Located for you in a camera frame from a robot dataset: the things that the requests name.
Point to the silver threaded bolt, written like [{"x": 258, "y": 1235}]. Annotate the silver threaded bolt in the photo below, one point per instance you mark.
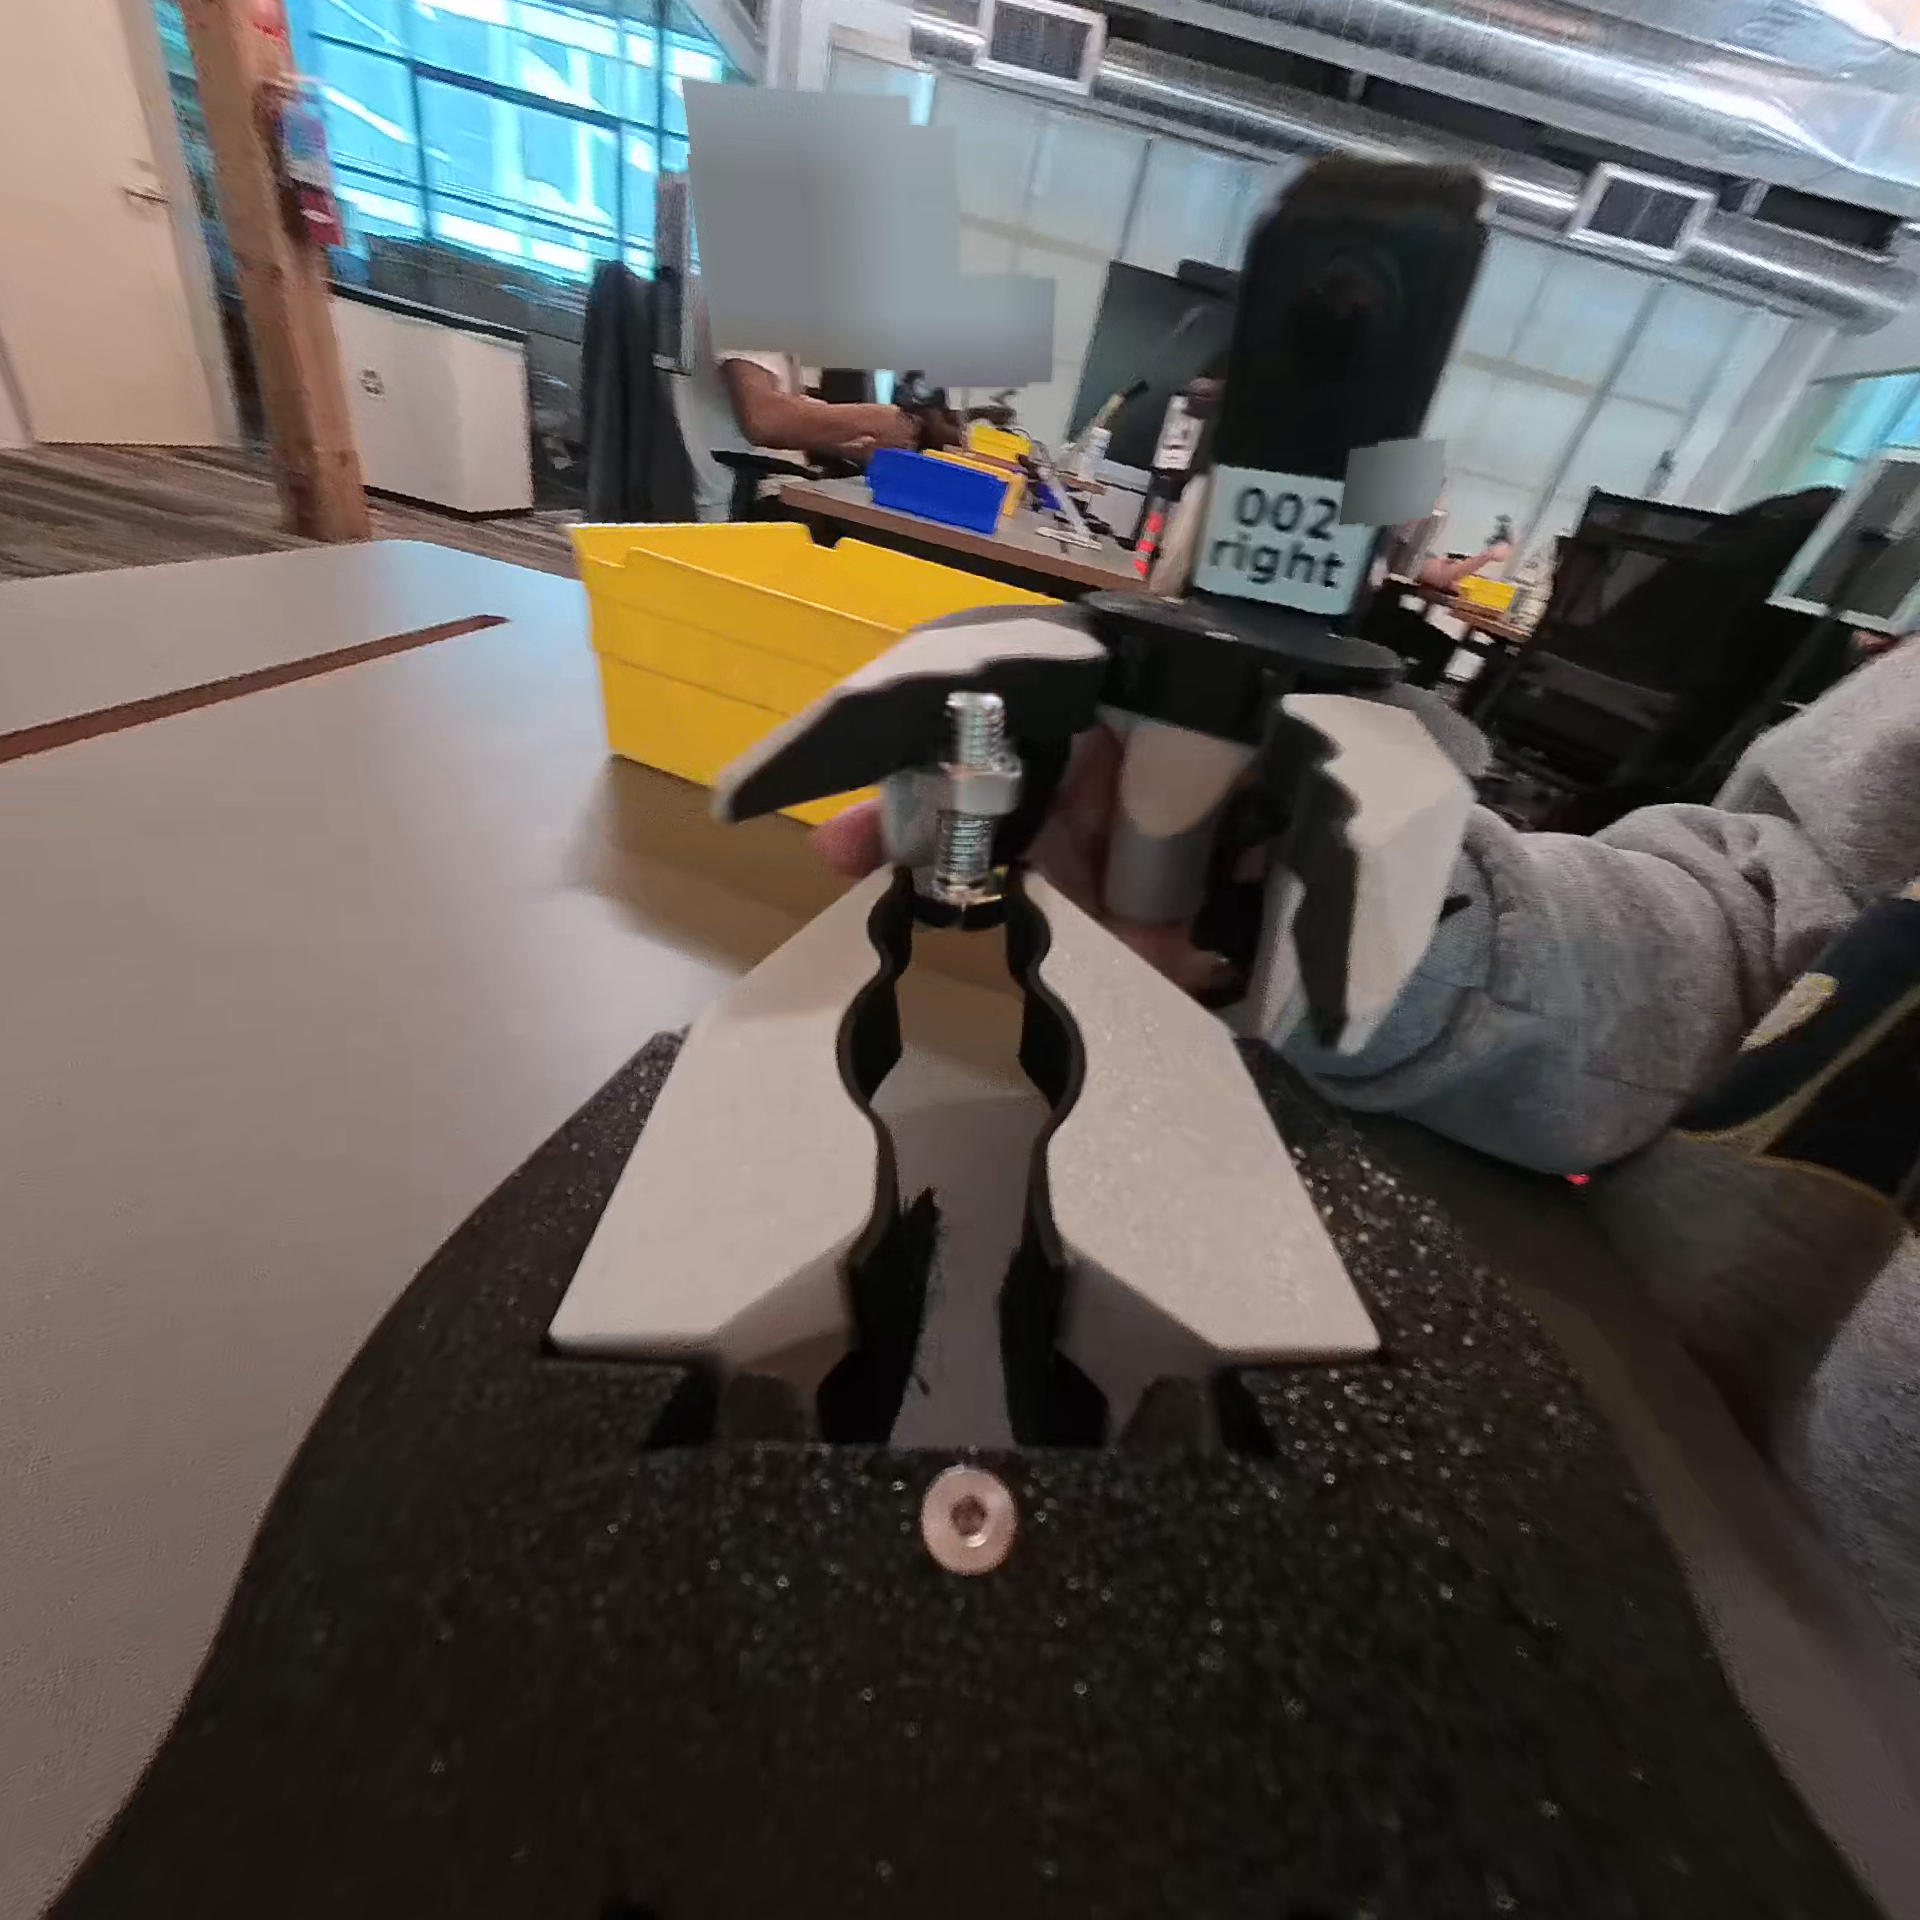
[{"x": 972, "y": 721}]

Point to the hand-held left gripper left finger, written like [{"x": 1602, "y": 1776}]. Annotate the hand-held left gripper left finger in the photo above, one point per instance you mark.
[{"x": 722, "y": 1200}]

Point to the silver hex nut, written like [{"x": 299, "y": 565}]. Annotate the silver hex nut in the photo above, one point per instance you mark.
[{"x": 975, "y": 787}]

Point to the person's right forearm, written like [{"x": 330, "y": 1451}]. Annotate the person's right forearm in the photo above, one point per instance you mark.
[{"x": 1621, "y": 931}]

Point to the yellow plastic bin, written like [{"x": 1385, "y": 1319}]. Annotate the yellow plastic bin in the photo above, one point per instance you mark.
[{"x": 705, "y": 675}]

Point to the silver air duct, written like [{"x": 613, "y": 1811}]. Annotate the silver air duct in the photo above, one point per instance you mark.
[{"x": 1350, "y": 105}]

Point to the black mesh chair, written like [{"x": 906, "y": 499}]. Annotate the black mesh chair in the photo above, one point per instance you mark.
[{"x": 1665, "y": 629}]

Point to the white cabinet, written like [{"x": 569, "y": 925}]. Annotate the white cabinet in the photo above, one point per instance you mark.
[{"x": 436, "y": 404}]

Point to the person's right hand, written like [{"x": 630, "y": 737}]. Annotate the person's right hand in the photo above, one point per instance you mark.
[{"x": 1074, "y": 839}]

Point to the wooden pillar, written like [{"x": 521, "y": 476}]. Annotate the wooden pillar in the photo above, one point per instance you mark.
[{"x": 293, "y": 330}]

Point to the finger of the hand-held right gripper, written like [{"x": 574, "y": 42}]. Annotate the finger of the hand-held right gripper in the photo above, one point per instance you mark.
[
  {"x": 1395, "y": 839},
  {"x": 931, "y": 675}
]

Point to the wooden work table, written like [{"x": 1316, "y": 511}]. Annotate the wooden work table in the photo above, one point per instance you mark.
[{"x": 991, "y": 552}]

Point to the dark computer monitor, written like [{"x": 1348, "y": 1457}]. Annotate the dark computer monitor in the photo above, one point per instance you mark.
[{"x": 1141, "y": 345}]

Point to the white door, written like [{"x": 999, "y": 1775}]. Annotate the white door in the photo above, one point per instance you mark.
[{"x": 90, "y": 224}]

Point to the blue plastic bin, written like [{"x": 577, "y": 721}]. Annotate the blue plastic bin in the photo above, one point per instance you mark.
[{"x": 938, "y": 492}]

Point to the black hanging jacket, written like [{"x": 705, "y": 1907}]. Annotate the black hanging jacket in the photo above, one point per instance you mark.
[{"x": 630, "y": 389}]

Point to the person's torso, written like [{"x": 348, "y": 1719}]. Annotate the person's torso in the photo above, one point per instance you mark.
[{"x": 1830, "y": 1080}]

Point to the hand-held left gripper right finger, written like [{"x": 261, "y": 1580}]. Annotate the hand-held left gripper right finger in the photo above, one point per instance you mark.
[{"x": 1201, "y": 1200}]

